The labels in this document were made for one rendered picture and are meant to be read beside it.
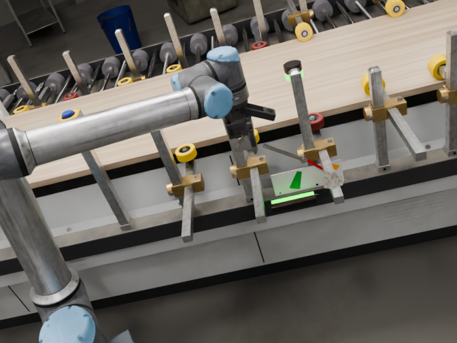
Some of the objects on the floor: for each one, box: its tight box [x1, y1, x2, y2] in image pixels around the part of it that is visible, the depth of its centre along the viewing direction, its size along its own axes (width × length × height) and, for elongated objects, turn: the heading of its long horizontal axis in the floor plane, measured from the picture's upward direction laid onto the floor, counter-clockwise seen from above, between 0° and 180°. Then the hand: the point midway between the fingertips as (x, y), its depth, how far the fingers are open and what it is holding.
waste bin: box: [96, 5, 142, 54], centre depth 554 cm, size 48×42×54 cm
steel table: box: [3, 0, 66, 48], centre depth 753 cm, size 62×165×85 cm, turn 48°
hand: (256, 150), depth 157 cm, fingers closed
